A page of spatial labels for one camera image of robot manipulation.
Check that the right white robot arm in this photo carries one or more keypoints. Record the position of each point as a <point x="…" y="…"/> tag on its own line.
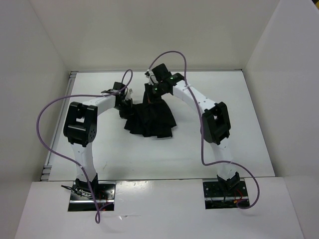
<point x="214" y="121"/>

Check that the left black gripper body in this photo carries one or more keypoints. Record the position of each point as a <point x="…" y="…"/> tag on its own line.
<point x="125" y="108"/>

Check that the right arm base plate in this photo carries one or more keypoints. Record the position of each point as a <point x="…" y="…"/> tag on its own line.
<point x="215" y="198"/>

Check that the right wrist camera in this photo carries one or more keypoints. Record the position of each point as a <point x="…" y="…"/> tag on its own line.
<point x="151" y="77"/>

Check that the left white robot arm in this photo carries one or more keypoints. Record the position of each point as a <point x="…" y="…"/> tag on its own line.
<point x="80" y="129"/>

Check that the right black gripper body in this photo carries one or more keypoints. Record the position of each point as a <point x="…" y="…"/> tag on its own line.
<point x="154" y="93"/>

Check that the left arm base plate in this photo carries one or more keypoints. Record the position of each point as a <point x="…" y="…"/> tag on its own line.
<point x="82" y="201"/>

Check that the black skirt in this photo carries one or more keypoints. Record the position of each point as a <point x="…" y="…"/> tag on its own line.
<point x="151" y="119"/>

